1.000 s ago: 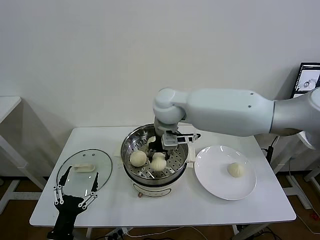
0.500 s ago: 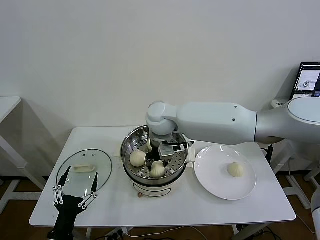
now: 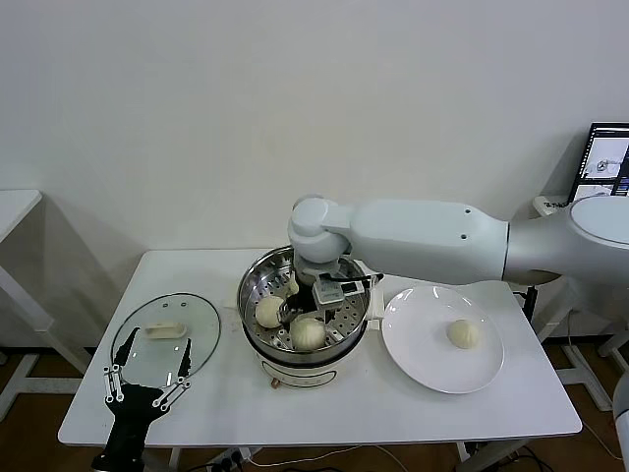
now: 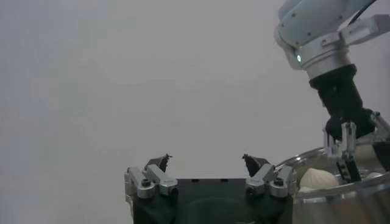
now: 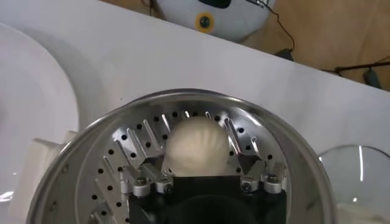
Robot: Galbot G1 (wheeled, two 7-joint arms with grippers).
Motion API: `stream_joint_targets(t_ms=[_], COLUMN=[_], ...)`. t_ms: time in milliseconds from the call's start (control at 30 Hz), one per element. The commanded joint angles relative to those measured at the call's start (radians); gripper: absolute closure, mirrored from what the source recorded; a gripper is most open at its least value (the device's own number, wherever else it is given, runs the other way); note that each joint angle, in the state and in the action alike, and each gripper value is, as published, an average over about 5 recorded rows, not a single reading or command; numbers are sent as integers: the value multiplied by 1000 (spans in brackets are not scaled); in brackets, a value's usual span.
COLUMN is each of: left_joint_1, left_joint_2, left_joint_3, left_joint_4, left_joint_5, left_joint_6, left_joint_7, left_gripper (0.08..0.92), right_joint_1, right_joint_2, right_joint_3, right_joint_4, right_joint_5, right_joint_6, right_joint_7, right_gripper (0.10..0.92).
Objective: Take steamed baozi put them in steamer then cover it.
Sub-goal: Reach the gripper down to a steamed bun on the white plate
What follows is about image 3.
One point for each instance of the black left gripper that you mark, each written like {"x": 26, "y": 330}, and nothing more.
{"x": 132, "y": 418}

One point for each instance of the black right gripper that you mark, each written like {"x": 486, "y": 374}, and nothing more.
{"x": 304, "y": 297}

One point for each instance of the white steamed baozi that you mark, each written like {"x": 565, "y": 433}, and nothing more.
{"x": 307, "y": 335}
{"x": 294, "y": 286}
{"x": 268, "y": 313}
{"x": 463, "y": 335}

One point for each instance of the glass pot lid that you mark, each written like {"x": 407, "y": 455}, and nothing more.
{"x": 196, "y": 319}

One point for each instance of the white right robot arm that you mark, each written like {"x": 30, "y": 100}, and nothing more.
{"x": 417, "y": 241}

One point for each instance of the stainless steel steamer basket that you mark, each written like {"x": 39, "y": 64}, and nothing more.
{"x": 260, "y": 290}

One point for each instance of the white round plate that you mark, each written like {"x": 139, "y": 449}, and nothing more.
{"x": 417, "y": 344}

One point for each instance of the white power strip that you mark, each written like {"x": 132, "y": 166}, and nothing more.
{"x": 231, "y": 458}

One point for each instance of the empty white side table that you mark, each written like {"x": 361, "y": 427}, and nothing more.
{"x": 15, "y": 206}

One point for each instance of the white side table with laptop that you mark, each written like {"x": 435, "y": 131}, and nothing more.
{"x": 550, "y": 206}

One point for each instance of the grey open laptop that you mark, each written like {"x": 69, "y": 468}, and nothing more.
{"x": 609, "y": 162}

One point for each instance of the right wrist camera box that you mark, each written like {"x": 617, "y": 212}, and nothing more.
{"x": 328, "y": 293}

